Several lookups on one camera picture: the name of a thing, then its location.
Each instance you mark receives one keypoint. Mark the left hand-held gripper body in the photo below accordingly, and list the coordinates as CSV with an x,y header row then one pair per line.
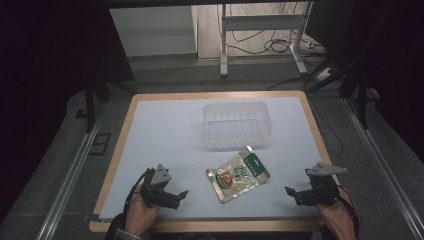
x,y
154,190

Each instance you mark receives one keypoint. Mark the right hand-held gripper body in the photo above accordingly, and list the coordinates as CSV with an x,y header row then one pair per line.
x,y
324,191

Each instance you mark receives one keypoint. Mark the green and beige snack packet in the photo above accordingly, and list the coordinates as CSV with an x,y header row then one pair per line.
x,y
238,175

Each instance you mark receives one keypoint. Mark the clear plastic container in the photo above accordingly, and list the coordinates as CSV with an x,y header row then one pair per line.
x,y
236,125

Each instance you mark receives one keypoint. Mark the person's left hand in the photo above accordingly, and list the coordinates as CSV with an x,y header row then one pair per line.
x,y
141,215

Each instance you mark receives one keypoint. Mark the person's right hand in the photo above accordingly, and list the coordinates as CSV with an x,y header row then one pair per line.
x,y
338,220

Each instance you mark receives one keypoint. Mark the wooden table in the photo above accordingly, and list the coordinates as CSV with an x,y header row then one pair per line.
x,y
206,226

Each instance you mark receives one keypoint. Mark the white table mat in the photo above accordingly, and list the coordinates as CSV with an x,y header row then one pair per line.
x,y
173,140

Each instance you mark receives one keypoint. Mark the black tripod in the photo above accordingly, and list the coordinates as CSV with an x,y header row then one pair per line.
x,y
361,96

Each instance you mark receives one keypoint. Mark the black stand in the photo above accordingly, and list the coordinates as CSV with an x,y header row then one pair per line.
x,y
90,100

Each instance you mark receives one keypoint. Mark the white power strip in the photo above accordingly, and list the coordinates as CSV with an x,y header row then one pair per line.
x,y
325,74

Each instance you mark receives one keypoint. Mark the grey panel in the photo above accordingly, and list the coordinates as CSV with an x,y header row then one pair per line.
x,y
153,31

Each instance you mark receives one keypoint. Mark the metal floor rail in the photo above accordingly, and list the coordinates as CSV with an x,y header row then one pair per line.
x,y
71,180
383,166

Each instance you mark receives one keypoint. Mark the white metal desk frame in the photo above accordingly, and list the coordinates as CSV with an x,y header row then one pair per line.
x,y
224,40

